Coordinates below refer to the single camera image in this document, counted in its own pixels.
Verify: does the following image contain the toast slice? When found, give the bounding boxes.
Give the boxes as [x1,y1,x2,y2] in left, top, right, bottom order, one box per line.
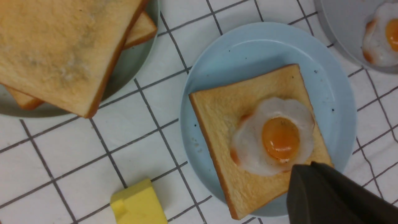
[189,64,333,220]
[5,11,158,110]
[0,0,150,119]

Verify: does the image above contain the fried egg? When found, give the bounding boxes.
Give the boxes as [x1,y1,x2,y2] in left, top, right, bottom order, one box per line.
[230,97,315,177]
[362,2,398,67]

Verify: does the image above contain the yellow cube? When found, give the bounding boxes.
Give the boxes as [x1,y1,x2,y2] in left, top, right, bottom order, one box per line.
[110,179,168,224]

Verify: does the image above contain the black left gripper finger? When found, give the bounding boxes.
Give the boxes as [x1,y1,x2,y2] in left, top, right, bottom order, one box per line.
[287,161,398,224]

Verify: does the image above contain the green plate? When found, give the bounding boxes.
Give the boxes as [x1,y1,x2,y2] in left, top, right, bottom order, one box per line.
[0,0,161,119]

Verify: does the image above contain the grey plate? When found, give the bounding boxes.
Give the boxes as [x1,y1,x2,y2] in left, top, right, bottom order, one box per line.
[314,0,398,75]

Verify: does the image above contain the light blue plate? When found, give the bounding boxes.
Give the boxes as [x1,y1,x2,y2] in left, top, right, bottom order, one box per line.
[180,22,357,208]

